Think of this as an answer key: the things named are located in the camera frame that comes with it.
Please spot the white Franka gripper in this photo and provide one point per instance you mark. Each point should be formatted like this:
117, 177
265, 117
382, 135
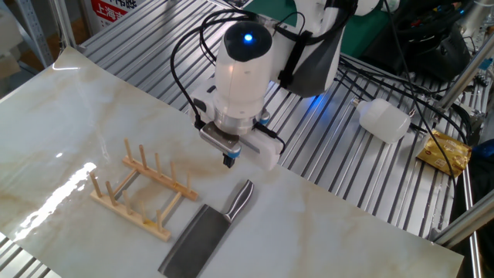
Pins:
266, 150

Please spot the steel cleaver knife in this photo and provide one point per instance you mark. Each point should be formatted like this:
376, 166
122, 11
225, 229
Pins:
197, 243

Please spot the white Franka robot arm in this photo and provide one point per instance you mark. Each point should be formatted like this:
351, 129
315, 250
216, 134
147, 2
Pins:
239, 77

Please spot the wooden peg knife rack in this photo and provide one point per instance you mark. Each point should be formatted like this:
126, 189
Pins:
131, 218

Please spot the marble pattern table mat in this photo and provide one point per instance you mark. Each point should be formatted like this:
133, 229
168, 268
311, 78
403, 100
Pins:
328, 231

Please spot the white plastic bottle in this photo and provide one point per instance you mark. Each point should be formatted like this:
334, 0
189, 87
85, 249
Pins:
384, 119

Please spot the green cutting mat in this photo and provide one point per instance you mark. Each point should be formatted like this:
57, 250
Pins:
363, 34

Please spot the red sign with white characters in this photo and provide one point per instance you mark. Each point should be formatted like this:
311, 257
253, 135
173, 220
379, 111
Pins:
110, 11

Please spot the gold foil snack packet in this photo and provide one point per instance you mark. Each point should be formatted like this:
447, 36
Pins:
444, 152

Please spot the black equipment bag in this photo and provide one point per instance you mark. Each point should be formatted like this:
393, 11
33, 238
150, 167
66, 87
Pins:
424, 46

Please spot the perforated steel shelf upright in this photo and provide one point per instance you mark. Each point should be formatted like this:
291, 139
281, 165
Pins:
34, 31

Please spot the blue round object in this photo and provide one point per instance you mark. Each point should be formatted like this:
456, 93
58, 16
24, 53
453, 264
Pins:
484, 150

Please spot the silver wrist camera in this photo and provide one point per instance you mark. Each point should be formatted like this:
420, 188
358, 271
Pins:
220, 141

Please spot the thin aluminium frame post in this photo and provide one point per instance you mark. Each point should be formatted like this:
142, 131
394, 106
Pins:
63, 23

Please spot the thick aluminium frame beam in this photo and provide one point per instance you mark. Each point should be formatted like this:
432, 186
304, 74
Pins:
463, 224

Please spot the slanted aluminium frame post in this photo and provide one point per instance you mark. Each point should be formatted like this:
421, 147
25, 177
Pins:
463, 77

